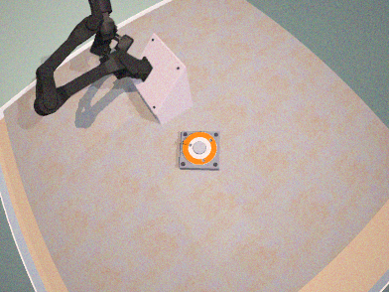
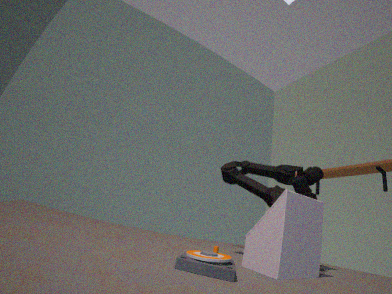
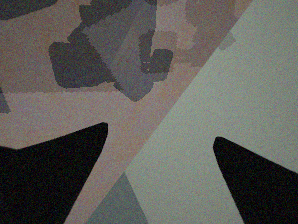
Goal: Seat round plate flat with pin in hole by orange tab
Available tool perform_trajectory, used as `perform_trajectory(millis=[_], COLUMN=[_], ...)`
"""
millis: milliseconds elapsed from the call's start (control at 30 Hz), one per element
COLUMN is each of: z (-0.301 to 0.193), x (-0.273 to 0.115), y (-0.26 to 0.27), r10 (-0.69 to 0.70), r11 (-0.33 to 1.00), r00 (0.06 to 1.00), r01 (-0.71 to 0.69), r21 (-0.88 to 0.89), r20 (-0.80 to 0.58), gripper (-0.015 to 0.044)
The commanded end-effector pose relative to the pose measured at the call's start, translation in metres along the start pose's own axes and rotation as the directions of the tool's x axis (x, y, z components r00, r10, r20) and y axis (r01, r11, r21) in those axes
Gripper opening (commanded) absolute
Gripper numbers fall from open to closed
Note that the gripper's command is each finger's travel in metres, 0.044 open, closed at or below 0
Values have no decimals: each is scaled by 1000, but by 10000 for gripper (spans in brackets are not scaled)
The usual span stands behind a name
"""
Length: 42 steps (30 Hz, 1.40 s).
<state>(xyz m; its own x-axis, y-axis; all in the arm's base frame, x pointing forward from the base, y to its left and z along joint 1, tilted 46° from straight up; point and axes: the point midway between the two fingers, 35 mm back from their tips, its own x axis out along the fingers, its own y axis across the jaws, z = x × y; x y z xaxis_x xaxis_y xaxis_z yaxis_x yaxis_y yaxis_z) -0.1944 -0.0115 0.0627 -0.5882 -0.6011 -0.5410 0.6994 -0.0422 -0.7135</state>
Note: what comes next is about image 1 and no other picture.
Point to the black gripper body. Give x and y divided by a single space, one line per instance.
124 43

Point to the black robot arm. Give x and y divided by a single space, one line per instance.
50 98

